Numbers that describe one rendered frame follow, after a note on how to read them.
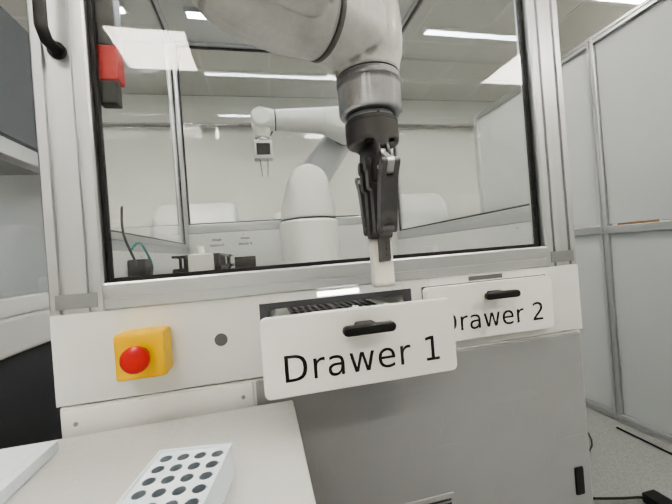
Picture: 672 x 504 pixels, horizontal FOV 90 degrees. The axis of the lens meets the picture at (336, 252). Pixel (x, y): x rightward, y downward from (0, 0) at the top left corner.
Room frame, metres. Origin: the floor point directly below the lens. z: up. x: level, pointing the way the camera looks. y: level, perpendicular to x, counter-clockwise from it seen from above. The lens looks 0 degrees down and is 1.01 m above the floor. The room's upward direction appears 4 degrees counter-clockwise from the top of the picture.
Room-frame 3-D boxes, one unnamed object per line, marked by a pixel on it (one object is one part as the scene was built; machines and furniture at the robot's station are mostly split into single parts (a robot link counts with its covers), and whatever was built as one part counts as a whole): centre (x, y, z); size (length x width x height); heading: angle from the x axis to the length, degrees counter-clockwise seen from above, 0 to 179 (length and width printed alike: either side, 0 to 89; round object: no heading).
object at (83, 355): (1.11, 0.06, 0.87); 1.02 x 0.95 x 0.14; 102
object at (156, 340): (0.54, 0.32, 0.88); 0.07 x 0.05 x 0.07; 102
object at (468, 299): (0.69, -0.31, 0.87); 0.29 x 0.02 x 0.11; 102
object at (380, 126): (0.48, -0.06, 1.15); 0.08 x 0.07 x 0.09; 12
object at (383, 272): (0.48, -0.06, 0.99); 0.03 x 0.01 x 0.07; 102
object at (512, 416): (1.11, 0.06, 0.40); 1.03 x 0.95 x 0.80; 102
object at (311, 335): (0.50, -0.03, 0.87); 0.29 x 0.02 x 0.11; 102
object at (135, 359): (0.51, 0.31, 0.88); 0.04 x 0.03 x 0.04; 102
